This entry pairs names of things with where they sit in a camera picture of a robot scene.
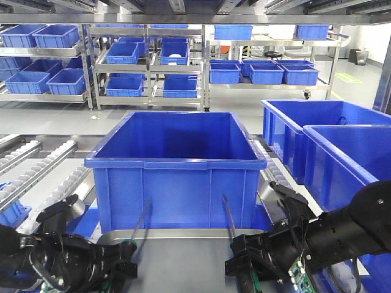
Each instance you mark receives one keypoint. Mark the blue bin in front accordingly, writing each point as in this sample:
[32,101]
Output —
[184,162]

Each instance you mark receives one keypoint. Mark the metal shelf rack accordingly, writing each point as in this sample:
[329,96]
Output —
[141,18]

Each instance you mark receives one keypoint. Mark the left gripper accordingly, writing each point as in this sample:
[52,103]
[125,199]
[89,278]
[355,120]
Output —
[69,262]

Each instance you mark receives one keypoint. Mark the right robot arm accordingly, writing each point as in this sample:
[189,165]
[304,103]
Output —
[359,228]

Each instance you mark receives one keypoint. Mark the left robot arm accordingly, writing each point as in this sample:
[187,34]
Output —
[16,270]

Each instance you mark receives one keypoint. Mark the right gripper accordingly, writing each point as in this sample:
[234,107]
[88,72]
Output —
[272,253]

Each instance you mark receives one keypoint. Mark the blue bin right front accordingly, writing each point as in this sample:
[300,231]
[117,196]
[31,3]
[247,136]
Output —
[340,160]

